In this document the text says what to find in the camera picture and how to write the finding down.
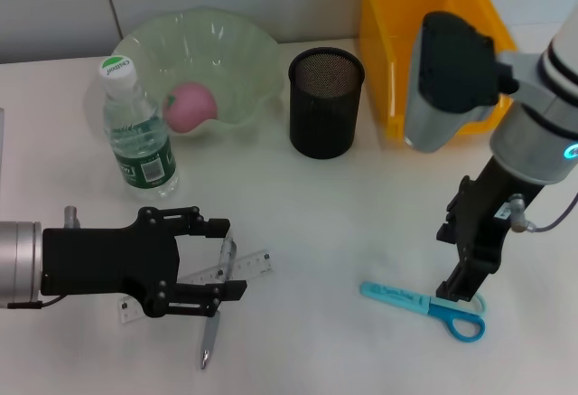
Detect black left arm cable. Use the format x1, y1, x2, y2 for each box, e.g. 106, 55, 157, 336
6, 294, 67, 310

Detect silver white ballpoint pen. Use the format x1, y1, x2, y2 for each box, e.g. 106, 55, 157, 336
198, 228, 238, 371

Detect pale green glass fruit bowl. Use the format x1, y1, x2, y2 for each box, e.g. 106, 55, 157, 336
110, 5, 282, 141

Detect blue capped scissors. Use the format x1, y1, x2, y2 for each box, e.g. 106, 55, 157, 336
359, 280, 487, 343

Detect black mesh pen holder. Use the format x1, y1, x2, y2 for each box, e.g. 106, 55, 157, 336
288, 46, 366, 160

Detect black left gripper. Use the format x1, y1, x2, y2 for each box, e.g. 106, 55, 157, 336
41, 205, 248, 319

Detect clear green-label water bottle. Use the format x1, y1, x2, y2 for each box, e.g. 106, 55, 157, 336
98, 54, 180, 202

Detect yellow plastic bin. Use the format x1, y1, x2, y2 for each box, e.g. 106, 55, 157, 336
359, 0, 518, 143

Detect clear plastic ruler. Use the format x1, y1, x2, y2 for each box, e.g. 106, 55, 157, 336
117, 247, 275, 326

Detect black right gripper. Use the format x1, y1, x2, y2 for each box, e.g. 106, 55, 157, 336
434, 156, 543, 305

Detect grey right arm cable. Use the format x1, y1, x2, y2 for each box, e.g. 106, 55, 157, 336
496, 193, 578, 235

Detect pink toy peach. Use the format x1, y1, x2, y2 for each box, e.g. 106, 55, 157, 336
163, 81, 219, 134

